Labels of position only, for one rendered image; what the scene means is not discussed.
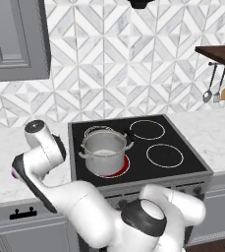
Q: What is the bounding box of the steel cooking pot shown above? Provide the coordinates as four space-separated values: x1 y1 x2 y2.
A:
78 126 136 176

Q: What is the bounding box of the red onion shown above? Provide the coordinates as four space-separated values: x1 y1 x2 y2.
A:
11 168 21 180

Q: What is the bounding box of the black electric hob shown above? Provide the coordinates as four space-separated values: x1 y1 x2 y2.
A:
67 113 214 252

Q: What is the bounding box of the steel hanging ladle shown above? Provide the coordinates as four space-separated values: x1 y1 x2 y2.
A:
201 61 218 103

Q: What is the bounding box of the steel hanging slotted turner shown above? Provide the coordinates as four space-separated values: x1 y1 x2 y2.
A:
212 65 225 103

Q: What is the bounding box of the black range hood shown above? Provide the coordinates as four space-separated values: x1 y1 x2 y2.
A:
127 0 156 10

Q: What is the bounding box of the dark wooden shelf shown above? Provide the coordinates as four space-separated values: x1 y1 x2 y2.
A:
195 44 225 70

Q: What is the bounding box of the grey base cupboard door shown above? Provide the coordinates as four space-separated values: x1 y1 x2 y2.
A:
0 221 80 252
186 189 225 247

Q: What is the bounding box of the black drawer handle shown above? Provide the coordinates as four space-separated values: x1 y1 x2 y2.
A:
9 207 38 221

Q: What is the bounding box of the grey wall cupboard door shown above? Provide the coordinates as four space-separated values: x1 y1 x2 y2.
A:
0 0 51 84

